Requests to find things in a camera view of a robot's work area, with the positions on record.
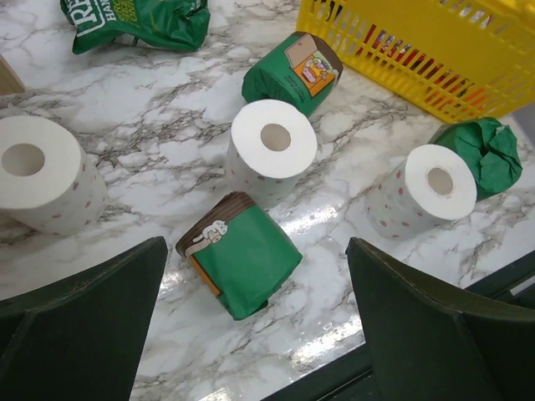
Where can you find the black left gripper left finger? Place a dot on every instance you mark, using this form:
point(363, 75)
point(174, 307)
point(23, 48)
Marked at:
point(81, 338)

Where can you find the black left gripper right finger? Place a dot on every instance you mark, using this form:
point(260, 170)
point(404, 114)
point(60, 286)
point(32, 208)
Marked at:
point(430, 340)

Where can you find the wooden shelf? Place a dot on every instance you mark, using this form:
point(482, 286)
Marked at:
point(10, 83)

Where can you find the white dotted roll right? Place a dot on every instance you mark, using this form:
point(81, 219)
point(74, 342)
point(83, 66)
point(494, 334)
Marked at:
point(432, 186)

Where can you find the white dotted roll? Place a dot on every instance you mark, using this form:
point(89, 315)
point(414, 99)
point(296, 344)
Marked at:
point(271, 146)
point(48, 181)
point(432, 186)

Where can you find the white dotted roll left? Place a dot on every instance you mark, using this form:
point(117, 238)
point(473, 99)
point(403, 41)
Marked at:
point(48, 181)

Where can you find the white dotted roll middle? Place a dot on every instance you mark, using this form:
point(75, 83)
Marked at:
point(271, 146)

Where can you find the yellow plastic basket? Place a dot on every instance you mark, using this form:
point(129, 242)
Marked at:
point(458, 60)

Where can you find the green wrapped roll with picture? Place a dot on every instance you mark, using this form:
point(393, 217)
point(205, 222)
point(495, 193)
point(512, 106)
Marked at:
point(302, 71)

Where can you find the green chips bag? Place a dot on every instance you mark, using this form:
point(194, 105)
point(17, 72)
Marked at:
point(180, 25)

